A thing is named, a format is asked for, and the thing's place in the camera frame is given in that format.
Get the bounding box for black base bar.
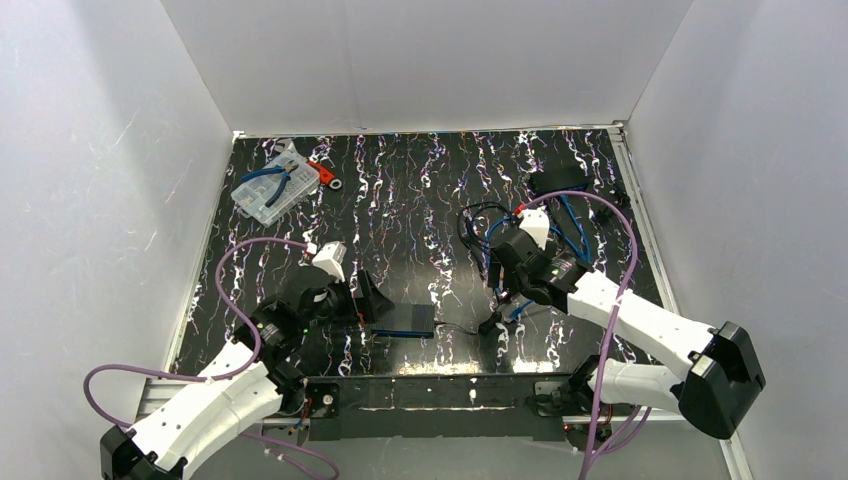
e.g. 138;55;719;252
305;373;588;441

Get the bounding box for grey ribbed network switch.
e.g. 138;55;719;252
527;166;590;195

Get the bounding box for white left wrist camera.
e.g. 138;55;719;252
311;241;347;282

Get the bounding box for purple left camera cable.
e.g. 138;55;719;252
82;237;340;480

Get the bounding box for clear plastic parts box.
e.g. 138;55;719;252
230;149;320;227

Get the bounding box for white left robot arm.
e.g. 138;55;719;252
100;267;395;479

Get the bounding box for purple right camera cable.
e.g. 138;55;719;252
516;190;654;480

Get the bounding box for purple camera cable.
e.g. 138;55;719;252
516;190;654;480
82;237;340;480

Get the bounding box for black ethernet cable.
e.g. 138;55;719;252
457;201;515;273

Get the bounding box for black switch with blue ports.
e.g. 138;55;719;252
371;304;436;339

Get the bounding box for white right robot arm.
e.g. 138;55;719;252
491;228;766;440

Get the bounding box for blue handled pliers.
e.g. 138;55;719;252
241;162;299;208

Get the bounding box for red black tool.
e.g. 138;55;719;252
307;161;343;191

